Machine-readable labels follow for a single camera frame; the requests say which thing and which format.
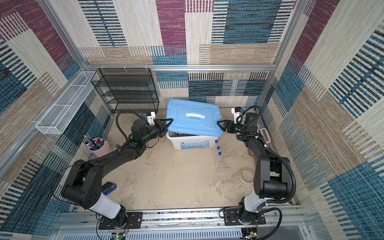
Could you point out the clear test tube rack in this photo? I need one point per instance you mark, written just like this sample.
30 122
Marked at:
223 163

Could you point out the black wire shelf rack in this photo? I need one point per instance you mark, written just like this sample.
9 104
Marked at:
127 89

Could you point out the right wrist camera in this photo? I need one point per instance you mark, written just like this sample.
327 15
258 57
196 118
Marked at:
237 113

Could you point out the white tape roll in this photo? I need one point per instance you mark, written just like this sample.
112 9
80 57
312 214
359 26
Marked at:
246 176

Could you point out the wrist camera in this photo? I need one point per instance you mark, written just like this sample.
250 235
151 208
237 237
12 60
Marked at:
237 113
150 117

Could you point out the white plastic storage box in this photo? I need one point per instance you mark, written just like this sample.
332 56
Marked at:
189 142

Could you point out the blue black device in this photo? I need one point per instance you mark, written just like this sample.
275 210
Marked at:
108 187

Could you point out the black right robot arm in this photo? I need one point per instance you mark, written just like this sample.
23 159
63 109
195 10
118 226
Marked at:
274 180

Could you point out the pink calculator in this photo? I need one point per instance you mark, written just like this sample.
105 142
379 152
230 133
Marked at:
264 132

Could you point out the blue plastic box lid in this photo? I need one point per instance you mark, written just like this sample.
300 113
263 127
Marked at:
194 118

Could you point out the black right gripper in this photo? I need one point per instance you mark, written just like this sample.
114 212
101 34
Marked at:
230 127

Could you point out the white mesh wall basket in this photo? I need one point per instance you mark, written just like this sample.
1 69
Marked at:
59 116

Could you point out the blue-capped test tube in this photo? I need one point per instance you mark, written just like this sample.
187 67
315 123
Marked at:
217 159
217 151
215 144

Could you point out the aluminium front rail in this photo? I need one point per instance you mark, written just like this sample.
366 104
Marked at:
167 224

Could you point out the pink pen cup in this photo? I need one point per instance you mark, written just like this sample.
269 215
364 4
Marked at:
98 146

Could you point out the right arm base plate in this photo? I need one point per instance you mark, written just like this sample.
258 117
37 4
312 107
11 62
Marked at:
234 217

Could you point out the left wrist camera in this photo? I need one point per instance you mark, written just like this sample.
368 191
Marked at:
150 117

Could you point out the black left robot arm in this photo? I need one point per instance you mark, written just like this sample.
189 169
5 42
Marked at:
83 186

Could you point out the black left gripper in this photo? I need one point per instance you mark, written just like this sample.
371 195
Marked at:
162 128

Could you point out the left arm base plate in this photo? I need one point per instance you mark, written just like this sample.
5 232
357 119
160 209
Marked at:
128 220

